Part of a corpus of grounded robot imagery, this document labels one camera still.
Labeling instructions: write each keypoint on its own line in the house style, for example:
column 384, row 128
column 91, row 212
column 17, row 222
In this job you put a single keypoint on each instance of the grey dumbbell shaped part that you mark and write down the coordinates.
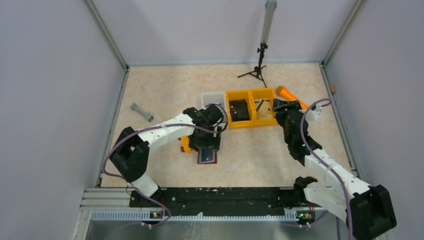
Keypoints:
column 147, row 116

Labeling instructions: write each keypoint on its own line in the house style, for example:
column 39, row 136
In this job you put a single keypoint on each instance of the clear plastic bin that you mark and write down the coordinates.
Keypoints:
column 214, row 98

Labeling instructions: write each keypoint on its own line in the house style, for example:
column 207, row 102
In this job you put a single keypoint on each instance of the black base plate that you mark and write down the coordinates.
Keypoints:
column 225, row 201

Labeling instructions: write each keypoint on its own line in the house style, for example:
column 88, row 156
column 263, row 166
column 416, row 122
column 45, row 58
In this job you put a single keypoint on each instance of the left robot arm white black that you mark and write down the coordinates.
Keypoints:
column 130, row 154

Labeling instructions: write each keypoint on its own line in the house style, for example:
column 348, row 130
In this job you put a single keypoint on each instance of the black part in bin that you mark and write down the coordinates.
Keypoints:
column 239, row 110

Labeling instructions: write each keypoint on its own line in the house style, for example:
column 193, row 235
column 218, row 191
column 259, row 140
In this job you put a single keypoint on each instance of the small tan wall knob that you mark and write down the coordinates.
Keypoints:
column 332, row 88

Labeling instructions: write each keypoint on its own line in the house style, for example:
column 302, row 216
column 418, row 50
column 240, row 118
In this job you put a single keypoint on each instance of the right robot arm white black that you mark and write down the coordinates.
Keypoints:
column 366, row 210

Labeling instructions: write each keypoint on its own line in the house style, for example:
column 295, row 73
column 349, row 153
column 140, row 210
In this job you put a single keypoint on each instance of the yellow bin with clear bag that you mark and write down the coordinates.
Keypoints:
column 263, row 114

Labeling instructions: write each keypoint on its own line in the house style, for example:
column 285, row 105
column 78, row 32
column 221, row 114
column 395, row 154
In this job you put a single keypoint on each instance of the orange toy microphone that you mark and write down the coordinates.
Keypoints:
column 287, row 95

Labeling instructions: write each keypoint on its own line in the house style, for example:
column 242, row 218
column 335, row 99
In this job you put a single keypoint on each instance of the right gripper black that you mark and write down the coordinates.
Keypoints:
column 280, row 107

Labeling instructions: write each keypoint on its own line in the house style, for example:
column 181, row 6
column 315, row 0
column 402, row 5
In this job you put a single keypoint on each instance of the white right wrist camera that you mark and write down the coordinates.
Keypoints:
column 313, row 114

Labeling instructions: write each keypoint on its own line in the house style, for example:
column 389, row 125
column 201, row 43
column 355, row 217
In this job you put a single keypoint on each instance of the black tripod with grey pole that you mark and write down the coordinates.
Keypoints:
column 270, row 7

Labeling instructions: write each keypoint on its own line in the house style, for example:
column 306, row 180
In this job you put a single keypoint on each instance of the yellow toy brick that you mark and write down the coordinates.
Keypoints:
column 185, row 144

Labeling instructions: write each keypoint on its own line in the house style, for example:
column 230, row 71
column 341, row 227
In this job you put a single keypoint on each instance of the red leather card holder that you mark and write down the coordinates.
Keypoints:
column 206, row 156

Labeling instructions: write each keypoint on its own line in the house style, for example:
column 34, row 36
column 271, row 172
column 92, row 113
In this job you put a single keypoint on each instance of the yellow bin with black part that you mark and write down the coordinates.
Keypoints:
column 236, row 95

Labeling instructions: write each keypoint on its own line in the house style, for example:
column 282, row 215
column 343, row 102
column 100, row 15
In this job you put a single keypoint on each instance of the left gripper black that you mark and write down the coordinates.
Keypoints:
column 195, row 142

